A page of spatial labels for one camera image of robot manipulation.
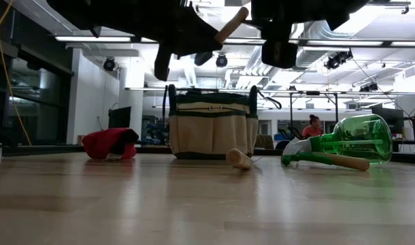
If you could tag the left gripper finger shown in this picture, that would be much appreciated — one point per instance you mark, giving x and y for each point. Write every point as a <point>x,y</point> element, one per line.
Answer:
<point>162,64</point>
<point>200,37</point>

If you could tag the beige gardening bag green trim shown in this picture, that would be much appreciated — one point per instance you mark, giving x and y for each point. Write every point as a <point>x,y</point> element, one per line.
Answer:
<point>211,136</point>

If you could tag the red gardening glove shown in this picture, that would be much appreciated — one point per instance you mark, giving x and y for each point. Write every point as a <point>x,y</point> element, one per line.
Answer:
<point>98,143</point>

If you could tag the green spray bottle white head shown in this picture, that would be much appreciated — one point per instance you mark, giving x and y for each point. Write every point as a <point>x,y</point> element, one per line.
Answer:
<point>360,136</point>

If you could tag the green necked wooden garden tool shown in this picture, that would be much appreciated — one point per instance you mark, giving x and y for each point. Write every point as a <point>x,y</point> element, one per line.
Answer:
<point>347,162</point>

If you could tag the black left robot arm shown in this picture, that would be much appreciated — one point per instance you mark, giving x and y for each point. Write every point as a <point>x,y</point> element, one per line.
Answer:
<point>71,13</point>

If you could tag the black monitor on arm stand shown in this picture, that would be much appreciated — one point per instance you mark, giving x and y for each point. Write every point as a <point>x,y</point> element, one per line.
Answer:
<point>397,117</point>

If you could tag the black round ceiling lamp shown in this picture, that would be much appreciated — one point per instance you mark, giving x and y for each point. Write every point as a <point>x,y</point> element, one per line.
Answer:
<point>221,60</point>
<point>109,64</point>

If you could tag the long ceiling light bar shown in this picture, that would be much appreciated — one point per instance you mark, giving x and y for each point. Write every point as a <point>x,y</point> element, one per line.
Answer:
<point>92,39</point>

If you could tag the black ceiling lamp cluster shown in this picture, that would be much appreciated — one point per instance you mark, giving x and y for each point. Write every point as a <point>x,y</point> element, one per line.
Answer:
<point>336,59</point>

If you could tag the black computer monitor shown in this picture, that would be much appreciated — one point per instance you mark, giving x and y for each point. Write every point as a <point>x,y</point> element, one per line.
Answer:
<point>119,118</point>

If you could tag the black ceiling lamp pair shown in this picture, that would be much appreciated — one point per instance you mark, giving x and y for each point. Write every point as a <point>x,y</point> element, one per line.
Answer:
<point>369,87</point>

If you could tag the person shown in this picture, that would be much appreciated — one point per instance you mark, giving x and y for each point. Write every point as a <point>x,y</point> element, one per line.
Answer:
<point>311,131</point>

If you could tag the olive chair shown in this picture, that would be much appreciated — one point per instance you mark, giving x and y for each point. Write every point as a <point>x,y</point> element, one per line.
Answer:
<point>266,142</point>

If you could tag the black round chair back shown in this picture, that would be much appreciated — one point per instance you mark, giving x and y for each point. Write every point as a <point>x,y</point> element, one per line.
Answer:
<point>281,145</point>

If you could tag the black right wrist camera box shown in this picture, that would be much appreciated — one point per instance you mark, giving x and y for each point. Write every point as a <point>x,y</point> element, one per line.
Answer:
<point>279,54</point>

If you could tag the silver ceiling air duct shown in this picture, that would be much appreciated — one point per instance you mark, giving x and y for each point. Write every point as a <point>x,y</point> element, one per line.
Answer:
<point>306,59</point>

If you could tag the black metal frame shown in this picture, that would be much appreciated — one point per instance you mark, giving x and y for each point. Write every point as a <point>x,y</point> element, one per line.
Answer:
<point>291,112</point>

